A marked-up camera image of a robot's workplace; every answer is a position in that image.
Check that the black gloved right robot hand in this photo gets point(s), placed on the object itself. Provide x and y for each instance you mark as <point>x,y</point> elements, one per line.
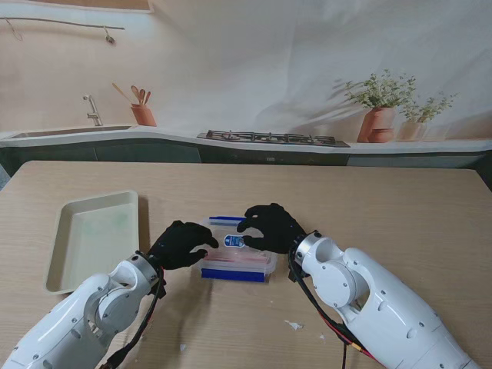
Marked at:
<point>278,230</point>

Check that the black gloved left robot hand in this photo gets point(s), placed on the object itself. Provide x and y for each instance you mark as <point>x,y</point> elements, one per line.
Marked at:
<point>177,246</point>

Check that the clear lid with blue label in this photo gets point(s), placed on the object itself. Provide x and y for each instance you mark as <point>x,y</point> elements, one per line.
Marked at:
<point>230,241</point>

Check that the clear container with blue clips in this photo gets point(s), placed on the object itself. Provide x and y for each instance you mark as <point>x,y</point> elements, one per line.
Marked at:
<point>230,274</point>

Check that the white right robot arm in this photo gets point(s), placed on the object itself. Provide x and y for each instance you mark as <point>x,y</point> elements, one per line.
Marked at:
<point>384,292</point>

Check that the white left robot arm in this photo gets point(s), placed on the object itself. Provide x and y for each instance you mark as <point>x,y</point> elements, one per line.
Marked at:
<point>77,319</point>

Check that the cream rectangular tray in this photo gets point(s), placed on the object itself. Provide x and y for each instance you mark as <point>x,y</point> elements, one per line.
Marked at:
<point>96,238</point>

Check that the large white paper scrap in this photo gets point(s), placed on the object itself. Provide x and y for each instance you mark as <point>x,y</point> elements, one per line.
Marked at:
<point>293,325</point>

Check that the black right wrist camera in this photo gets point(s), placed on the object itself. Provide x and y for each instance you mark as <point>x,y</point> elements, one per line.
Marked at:
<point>294,271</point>

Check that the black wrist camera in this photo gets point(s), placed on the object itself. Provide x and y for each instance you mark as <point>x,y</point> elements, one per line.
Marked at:
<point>161,290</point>
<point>294,271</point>

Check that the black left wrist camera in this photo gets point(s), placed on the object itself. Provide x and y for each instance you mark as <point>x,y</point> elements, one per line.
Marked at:
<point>161,290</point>

